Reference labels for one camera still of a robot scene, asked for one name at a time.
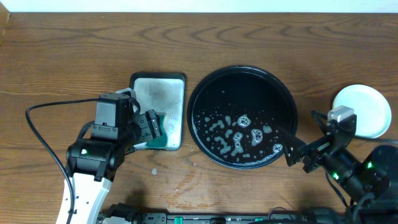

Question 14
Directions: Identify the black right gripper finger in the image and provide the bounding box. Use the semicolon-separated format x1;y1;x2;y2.
277;126;307;167
311;110;328;128

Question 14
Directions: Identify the green sponge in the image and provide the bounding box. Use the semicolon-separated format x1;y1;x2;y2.
145;114;168;150

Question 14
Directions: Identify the mint green plate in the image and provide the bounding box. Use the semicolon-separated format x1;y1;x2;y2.
332;84;392;139

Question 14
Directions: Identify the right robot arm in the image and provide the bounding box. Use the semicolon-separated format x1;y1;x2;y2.
276;106;397;223

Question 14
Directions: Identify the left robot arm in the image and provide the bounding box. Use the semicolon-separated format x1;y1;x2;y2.
57;109;162;223

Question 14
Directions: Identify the black rectangular soapy tray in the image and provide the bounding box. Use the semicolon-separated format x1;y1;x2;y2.
129;72;185;151

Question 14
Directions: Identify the round black tray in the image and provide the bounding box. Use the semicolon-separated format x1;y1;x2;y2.
187;65;298;169

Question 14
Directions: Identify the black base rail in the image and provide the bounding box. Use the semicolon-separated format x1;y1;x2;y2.
99;212;312;224

